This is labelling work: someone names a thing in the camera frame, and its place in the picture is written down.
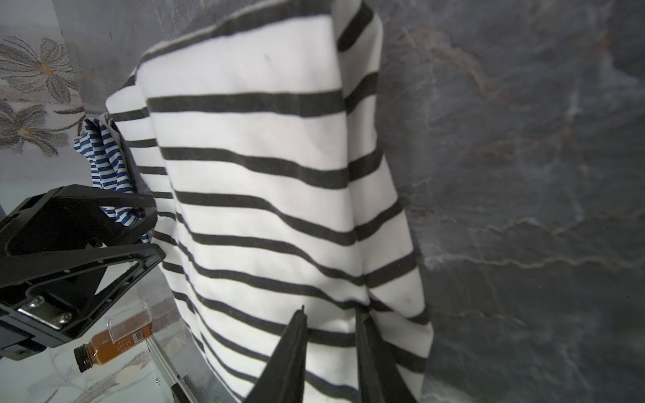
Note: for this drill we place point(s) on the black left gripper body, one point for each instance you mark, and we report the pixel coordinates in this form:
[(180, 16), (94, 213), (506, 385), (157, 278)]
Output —
[(32, 323)]

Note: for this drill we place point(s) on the black white striped tank top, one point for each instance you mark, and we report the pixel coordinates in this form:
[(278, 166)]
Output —
[(257, 139)]

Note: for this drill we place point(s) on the amber spice jar black lid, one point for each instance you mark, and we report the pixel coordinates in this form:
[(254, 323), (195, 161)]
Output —
[(118, 338)]

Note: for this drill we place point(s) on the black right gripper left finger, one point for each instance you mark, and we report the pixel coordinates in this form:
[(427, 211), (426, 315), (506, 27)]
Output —
[(283, 379)]

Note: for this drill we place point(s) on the aluminium mounting rail frame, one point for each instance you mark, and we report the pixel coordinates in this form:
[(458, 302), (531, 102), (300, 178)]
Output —
[(179, 389)]

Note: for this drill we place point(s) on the blue white striped tank top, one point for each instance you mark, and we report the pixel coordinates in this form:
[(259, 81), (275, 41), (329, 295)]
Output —
[(99, 142)]

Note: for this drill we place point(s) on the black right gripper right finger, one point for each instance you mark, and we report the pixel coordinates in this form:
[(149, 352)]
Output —
[(378, 376)]

